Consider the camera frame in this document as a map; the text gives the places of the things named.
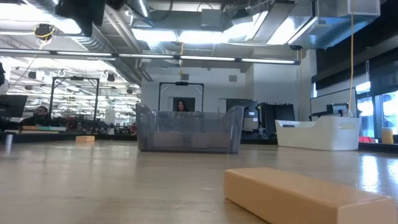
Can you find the orange rectangular block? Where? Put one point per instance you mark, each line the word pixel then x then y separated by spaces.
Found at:
pixel 85 139

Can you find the black computer monitor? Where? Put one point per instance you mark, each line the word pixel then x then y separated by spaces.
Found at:
pixel 12 105

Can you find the black aluminium table frame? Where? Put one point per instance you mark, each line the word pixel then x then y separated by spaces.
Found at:
pixel 118 137

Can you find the thin wooden slab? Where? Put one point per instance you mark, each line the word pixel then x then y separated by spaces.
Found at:
pixel 30 127

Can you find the small red object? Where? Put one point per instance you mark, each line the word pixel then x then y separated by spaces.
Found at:
pixel 366 139

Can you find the grey metal post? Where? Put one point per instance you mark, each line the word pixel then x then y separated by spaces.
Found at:
pixel 8 143

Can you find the black metal rig frame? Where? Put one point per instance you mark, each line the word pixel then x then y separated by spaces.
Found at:
pixel 74 78
pixel 182 83

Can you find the shiny round duct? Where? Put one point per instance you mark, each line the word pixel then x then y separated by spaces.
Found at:
pixel 138 7

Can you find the dark equipment cabinet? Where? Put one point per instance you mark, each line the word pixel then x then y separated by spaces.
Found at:
pixel 251 119

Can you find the thin teal slab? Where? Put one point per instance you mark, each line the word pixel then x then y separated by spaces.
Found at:
pixel 53 128

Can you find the grey wall vent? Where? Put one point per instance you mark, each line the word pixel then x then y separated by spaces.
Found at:
pixel 233 78
pixel 184 77

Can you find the person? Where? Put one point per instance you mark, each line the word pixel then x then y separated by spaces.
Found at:
pixel 40 112
pixel 182 106

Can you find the white plastic bin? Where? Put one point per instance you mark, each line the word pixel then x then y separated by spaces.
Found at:
pixel 320 133

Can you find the black desktop device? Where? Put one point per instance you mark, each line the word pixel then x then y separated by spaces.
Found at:
pixel 337 109

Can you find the black fabric screen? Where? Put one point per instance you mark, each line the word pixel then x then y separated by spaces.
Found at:
pixel 280 113

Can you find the yellow cylinder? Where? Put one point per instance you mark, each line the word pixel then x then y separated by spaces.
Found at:
pixel 387 135

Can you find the black ceiling camera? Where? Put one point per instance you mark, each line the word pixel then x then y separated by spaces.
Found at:
pixel 296 47

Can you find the bright window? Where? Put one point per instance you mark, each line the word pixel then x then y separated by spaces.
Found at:
pixel 390 109

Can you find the long ceiling light bar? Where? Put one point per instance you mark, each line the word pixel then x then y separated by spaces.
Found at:
pixel 205 58

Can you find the grey translucent plastic bin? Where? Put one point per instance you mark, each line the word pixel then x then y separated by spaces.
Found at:
pixel 186 123

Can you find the long orange block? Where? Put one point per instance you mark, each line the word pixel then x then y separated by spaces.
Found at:
pixel 280 193

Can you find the large rectangular air duct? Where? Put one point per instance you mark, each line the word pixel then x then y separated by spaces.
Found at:
pixel 329 31

